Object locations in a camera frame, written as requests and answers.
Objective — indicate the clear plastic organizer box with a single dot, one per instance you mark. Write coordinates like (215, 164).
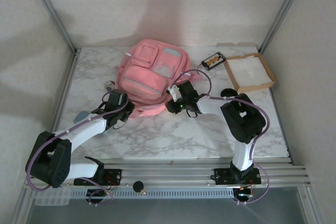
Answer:
(52, 198)

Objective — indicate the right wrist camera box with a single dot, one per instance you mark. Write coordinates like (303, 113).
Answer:
(173, 91)

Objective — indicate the grey-blue oval object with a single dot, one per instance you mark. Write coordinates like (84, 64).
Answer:
(81, 116)

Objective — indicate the patterned pencil pouch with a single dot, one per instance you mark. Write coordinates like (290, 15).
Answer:
(109, 85)

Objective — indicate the cardboard tray with white paper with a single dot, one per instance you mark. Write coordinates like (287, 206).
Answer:
(249, 72)

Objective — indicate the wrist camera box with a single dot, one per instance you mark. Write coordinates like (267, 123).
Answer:
(117, 98)
(173, 91)

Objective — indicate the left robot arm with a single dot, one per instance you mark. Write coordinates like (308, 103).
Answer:
(86, 127)

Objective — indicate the black round knob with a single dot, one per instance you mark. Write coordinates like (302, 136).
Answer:
(138, 187)

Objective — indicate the aluminium frame post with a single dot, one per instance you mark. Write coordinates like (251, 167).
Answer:
(52, 14)
(283, 11)

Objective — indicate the black round lid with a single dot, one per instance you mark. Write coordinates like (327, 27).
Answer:
(228, 92)

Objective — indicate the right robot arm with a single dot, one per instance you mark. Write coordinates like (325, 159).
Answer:
(244, 121)

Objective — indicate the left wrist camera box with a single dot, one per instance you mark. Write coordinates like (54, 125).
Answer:
(117, 98)

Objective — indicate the pink backpack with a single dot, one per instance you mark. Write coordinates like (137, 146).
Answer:
(141, 79)

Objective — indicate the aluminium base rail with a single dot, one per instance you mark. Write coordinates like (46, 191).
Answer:
(170, 175)

